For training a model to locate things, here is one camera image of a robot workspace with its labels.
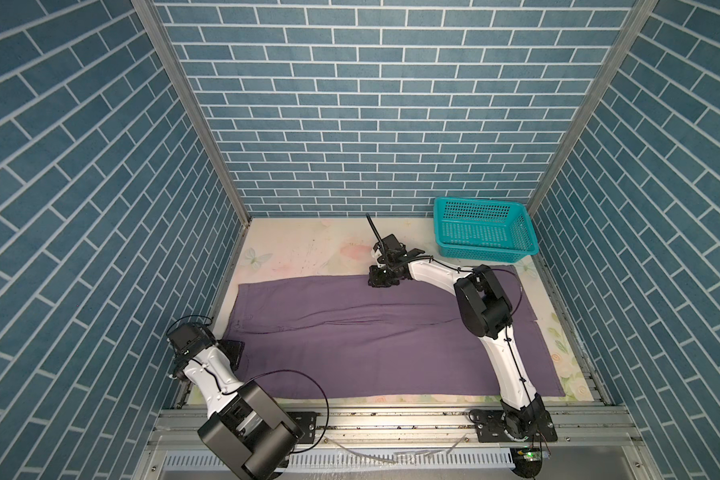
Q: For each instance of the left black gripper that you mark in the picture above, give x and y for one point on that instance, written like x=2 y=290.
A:
x=231 y=347

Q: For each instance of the purple trousers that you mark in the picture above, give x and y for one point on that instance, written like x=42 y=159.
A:
x=336 y=336

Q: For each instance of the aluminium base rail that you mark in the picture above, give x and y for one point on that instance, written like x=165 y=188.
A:
x=594 y=442

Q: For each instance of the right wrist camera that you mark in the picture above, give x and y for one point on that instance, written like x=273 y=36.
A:
x=389 y=250

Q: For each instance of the right green circuit board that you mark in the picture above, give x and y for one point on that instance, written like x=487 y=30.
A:
x=528 y=462

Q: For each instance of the right corner metal post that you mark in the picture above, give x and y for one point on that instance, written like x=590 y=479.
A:
x=633 y=23

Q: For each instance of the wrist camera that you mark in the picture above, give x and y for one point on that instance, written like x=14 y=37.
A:
x=189 y=339
x=389 y=250

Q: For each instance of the white slotted cable duct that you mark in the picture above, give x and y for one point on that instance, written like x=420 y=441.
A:
x=367 y=460

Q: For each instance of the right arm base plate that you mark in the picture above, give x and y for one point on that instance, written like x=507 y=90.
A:
x=497 y=426

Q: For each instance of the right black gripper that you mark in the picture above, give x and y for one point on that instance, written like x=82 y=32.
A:
x=374 y=281

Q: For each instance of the left corner metal post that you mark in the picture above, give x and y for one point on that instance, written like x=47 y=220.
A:
x=158 y=35

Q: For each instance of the corner metal post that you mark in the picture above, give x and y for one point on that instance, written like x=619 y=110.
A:
x=158 y=35
x=633 y=23

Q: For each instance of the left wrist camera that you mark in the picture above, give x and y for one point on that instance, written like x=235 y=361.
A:
x=189 y=339

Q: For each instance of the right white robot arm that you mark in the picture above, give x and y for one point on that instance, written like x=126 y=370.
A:
x=486 y=312

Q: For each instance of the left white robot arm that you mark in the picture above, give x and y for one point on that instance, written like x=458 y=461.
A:
x=245 y=427

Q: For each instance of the teal plastic basket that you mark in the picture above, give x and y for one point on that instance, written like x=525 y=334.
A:
x=485 y=230

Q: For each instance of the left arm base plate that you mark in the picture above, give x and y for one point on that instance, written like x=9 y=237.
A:
x=307 y=422

